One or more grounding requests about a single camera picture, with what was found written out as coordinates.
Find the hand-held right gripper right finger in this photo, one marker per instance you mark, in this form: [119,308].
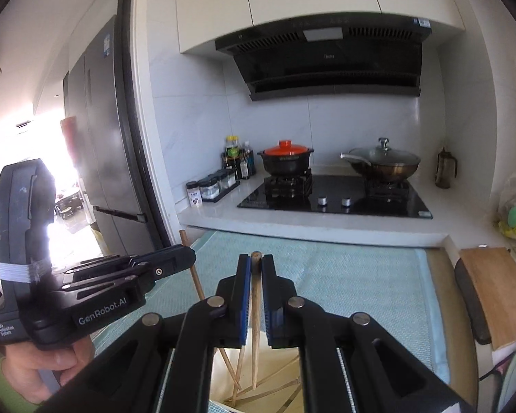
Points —
[270,305]

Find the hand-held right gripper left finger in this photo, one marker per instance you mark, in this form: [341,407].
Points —
[241,305]

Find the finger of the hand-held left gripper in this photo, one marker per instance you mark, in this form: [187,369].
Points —
[172,260]
[107,260]

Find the long wooden chopstick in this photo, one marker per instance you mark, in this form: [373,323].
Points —
[254,365]
[192,266]

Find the cream ribbed utensil holder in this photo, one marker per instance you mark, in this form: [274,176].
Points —
[279,355]

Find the person's left hand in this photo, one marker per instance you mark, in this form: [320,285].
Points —
[38,368]

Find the spice jar with white label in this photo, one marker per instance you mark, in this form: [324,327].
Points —
[194,195]

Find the glass spice jar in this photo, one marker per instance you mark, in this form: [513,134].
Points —
[208,189]
[230,178]
[220,183]

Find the light blue woven mat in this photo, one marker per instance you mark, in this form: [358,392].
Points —
[348,275]

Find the grey refrigerator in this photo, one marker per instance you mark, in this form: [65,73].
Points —
[99,137]

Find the sauce bottle with yellow cap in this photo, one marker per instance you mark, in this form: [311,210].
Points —
[232,152]

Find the dark sauce bottle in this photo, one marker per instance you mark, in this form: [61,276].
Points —
[248,161]

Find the black clay pot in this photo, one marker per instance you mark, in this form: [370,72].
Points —
[284,164]

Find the black gas stove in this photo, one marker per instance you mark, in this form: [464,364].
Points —
[370,202]

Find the orange pot lid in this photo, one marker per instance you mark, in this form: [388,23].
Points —
[285,147]

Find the dark wok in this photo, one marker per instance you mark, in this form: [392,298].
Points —
[387,172]

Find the glass wok lid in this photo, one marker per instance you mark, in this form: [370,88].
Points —
[382,155]

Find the wooden cutting board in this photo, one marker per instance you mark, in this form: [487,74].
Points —
[494,292]

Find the black range hood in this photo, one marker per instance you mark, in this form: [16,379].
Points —
[327,64]

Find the dark door frame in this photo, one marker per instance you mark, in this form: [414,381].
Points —
[144,137]

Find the glass pitcher with dark frame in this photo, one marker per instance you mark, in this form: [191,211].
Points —
[445,167]

